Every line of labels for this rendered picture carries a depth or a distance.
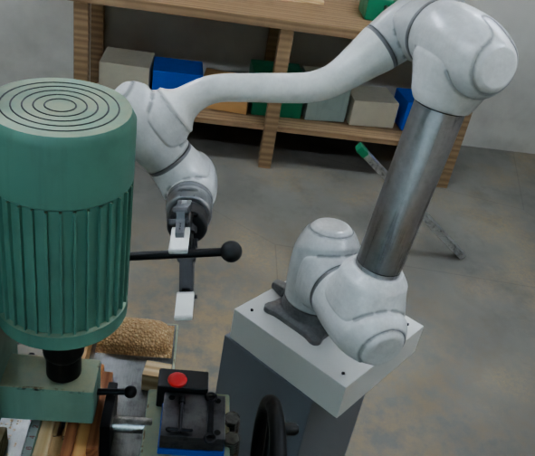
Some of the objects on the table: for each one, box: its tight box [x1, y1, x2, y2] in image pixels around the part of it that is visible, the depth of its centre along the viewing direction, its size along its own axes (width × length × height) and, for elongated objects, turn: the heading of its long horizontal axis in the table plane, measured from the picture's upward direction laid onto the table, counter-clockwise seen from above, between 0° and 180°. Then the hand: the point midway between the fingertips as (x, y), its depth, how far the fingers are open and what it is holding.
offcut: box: [141, 360, 172, 391], centre depth 120 cm, size 4×4×4 cm
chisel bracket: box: [0, 353, 101, 423], centre depth 105 cm, size 7×14×8 cm, turn 80°
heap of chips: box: [95, 317, 175, 358], centre depth 129 cm, size 9×14×4 cm, turn 80°
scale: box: [21, 420, 40, 456], centre depth 105 cm, size 50×1×1 cm, turn 170°
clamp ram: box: [99, 382, 152, 456], centre depth 107 cm, size 9×8×9 cm
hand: (181, 282), depth 112 cm, fingers open, 13 cm apart
